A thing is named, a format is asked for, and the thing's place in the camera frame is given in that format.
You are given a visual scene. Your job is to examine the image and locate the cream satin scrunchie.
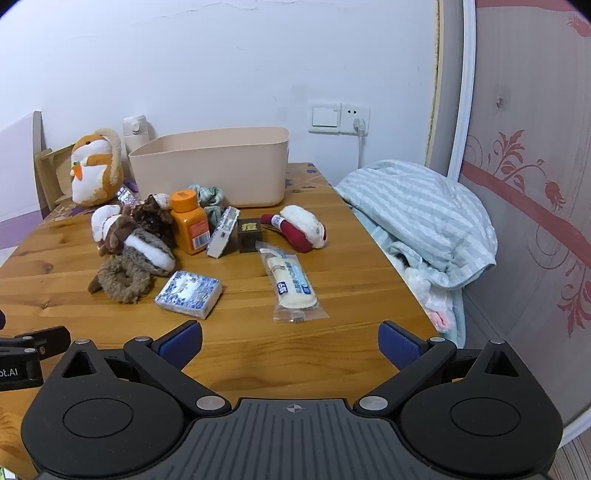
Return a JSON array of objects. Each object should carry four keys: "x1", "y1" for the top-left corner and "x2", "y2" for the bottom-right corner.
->
[{"x1": 91, "y1": 204, "x2": 123, "y2": 243}]

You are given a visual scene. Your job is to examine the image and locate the pink white plush fabric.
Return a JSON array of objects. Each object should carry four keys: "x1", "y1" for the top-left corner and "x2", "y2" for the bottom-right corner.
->
[{"x1": 401, "y1": 262, "x2": 455, "y2": 333}]

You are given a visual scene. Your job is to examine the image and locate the floral patterned wooden panel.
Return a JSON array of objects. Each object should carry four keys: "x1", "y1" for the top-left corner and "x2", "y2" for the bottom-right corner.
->
[{"x1": 425, "y1": 0, "x2": 591, "y2": 437}]

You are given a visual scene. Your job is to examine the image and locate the green plaid scrunchie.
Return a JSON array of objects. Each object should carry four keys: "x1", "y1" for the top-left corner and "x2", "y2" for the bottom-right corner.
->
[{"x1": 187, "y1": 185, "x2": 229, "y2": 232}]

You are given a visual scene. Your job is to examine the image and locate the orange plastic bottle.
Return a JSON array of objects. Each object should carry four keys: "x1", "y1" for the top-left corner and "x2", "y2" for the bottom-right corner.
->
[{"x1": 170, "y1": 190, "x2": 211, "y2": 256}]

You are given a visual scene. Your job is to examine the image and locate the brown fluffy scrunchie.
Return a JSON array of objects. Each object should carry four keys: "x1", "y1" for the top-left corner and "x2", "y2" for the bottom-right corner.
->
[{"x1": 88, "y1": 255, "x2": 155, "y2": 305}]

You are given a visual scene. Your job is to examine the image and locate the dark brown scrunchie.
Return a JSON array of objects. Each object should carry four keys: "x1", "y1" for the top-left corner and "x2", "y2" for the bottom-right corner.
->
[{"x1": 131, "y1": 194, "x2": 178, "y2": 247}]

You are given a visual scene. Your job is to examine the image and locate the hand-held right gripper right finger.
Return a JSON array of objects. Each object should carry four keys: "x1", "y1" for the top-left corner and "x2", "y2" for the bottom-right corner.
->
[{"x1": 353, "y1": 320, "x2": 525, "y2": 416}]

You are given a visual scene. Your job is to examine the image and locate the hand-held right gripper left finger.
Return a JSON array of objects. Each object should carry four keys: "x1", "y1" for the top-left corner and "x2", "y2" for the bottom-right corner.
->
[{"x1": 56, "y1": 320, "x2": 233, "y2": 416}]

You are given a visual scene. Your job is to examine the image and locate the green striped blanket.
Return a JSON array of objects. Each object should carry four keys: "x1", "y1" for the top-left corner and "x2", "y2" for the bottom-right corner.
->
[{"x1": 335, "y1": 159, "x2": 498, "y2": 291}]

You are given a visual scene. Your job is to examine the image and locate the dark brown small box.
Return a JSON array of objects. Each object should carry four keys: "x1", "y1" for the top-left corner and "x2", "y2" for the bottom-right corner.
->
[{"x1": 237, "y1": 218, "x2": 264, "y2": 254}]

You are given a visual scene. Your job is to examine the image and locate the white wall socket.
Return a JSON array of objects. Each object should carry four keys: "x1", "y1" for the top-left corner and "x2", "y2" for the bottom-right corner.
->
[{"x1": 339, "y1": 102, "x2": 371, "y2": 136}]

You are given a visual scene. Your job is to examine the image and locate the blue white tissue packet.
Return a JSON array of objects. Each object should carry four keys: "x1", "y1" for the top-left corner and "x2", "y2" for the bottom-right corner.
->
[{"x1": 206, "y1": 206, "x2": 241, "y2": 258}]

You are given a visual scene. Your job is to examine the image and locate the white wall switch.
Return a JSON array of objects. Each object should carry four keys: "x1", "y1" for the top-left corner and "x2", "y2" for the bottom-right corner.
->
[{"x1": 308, "y1": 102, "x2": 342, "y2": 134}]

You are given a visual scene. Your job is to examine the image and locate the brown white striped plush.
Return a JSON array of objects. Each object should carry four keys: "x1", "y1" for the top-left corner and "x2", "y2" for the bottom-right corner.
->
[{"x1": 98, "y1": 216, "x2": 177, "y2": 278}]

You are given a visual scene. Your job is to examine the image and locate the beige plastic container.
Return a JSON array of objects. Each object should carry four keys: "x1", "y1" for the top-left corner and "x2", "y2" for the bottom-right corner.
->
[{"x1": 128, "y1": 127, "x2": 290, "y2": 208}]

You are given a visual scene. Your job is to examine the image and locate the orange white hamster plush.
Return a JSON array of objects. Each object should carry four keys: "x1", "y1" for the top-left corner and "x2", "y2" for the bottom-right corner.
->
[{"x1": 70, "y1": 128, "x2": 125, "y2": 207}]

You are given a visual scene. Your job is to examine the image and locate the clear wrapped white item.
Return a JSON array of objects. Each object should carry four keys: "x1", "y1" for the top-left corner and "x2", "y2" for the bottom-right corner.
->
[{"x1": 255, "y1": 247, "x2": 329, "y2": 324}]

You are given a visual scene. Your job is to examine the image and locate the blue patterned tissue packet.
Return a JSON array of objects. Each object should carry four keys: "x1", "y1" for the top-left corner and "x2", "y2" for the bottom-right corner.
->
[{"x1": 154, "y1": 270, "x2": 223, "y2": 320}]

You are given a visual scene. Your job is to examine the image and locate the white thermos bottle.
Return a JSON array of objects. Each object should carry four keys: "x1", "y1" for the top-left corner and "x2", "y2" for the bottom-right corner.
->
[{"x1": 122, "y1": 115, "x2": 148, "y2": 153}]

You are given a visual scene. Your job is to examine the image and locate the white purple cabinet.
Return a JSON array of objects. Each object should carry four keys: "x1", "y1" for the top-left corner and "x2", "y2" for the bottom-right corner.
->
[{"x1": 0, "y1": 111, "x2": 44, "y2": 252}]

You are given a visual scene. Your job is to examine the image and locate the white plug with cable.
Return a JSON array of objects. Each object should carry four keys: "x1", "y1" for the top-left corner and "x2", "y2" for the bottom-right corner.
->
[{"x1": 353, "y1": 117, "x2": 369, "y2": 169}]

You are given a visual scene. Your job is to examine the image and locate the red white plush toy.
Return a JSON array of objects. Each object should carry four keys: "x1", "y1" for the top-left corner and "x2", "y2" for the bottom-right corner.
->
[{"x1": 261, "y1": 205, "x2": 328, "y2": 254}]

